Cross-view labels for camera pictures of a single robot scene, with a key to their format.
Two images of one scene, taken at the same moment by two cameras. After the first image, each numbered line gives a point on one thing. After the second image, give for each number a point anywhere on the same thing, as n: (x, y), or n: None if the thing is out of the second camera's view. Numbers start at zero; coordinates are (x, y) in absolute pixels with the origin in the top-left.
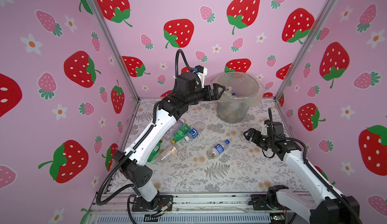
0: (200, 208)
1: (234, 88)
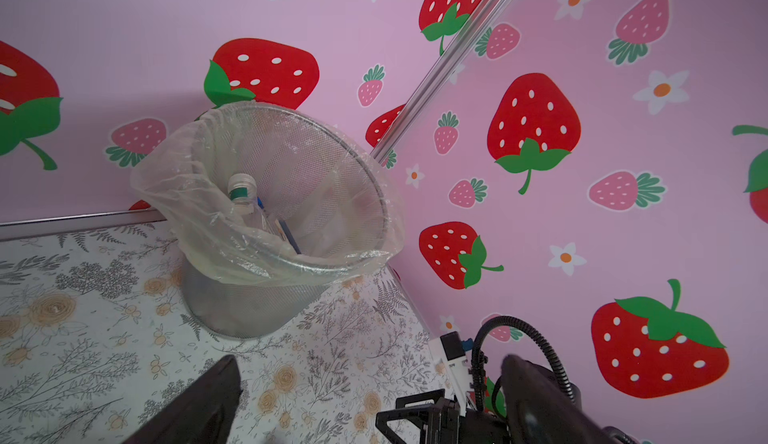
0: None
1: (327, 185)
